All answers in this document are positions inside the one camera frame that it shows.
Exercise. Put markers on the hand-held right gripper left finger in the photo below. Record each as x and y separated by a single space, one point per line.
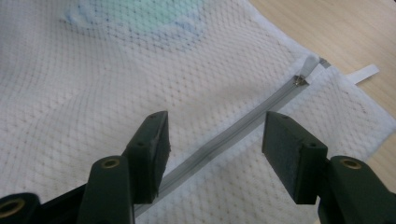
148 161

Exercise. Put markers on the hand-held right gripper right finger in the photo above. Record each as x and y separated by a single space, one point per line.
292 161

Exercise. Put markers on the white mesh laundry bag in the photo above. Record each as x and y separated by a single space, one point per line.
155 77

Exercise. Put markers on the mint green garment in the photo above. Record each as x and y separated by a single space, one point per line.
137 15

